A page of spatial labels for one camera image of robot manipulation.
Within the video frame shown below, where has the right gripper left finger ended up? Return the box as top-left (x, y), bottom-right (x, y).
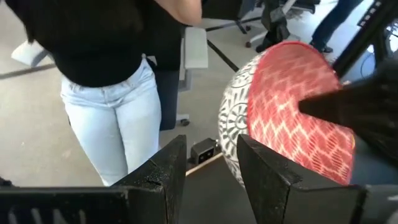
top-left (112, 134), bottom-right (188, 224)

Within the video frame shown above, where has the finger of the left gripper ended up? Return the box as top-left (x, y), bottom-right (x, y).
top-left (298, 81), bottom-right (362, 135)

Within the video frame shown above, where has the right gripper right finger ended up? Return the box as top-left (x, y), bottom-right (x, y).
top-left (236, 134), bottom-right (303, 224)

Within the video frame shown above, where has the red bowl grey patterned outside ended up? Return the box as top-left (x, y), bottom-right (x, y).
top-left (217, 40), bottom-right (357, 188)

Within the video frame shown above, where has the black table mat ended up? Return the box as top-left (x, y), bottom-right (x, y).
top-left (178, 154), bottom-right (259, 224)

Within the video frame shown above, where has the black power box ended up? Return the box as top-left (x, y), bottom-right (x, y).
top-left (189, 138), bottom-right (220, 165)

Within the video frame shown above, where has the black pole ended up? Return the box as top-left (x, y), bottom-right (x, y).
top-left (331, 0), bottom-right (398, 78)

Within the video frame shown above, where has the person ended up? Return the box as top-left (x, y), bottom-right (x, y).
top-left (309, 0), bottom-right (364, 54)
top-left (4, 0), bottom-right (203, 187)

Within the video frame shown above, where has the office chair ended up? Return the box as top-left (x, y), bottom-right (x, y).
top-left (203, 0), bottom-right (321, 53)

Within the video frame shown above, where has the grey desk foot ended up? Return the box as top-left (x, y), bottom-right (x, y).
top-left (11, 39), bottom-right (57, 68)

